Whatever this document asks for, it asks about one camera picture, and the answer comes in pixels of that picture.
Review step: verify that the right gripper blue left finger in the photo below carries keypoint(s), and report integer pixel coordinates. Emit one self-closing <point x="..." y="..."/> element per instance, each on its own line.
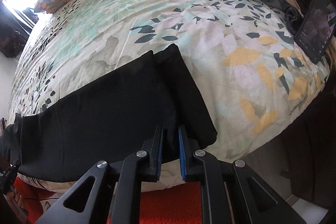
<point x="153" y="147"/>

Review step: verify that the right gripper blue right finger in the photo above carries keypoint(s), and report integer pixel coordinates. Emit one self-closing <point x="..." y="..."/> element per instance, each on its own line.
<point x="189" y="164"/>

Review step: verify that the black pants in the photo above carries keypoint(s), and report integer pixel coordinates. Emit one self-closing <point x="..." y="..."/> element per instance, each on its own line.
<point x="110" y="118"/>

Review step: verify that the person's left hand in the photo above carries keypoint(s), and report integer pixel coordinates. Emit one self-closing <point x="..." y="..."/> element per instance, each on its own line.
<point x="15" y="200"/>

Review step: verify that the orange fluffy rug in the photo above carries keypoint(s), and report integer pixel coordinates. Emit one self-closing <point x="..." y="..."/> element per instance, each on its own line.
<point x="179" y="204"/>

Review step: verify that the floral bed cover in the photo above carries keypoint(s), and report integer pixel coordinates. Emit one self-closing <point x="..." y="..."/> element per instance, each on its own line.
<point x="97" y="77"/>

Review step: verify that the smartphone with dark screen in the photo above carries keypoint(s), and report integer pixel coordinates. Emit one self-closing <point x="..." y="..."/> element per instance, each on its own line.
<point x="317" y="29"/>

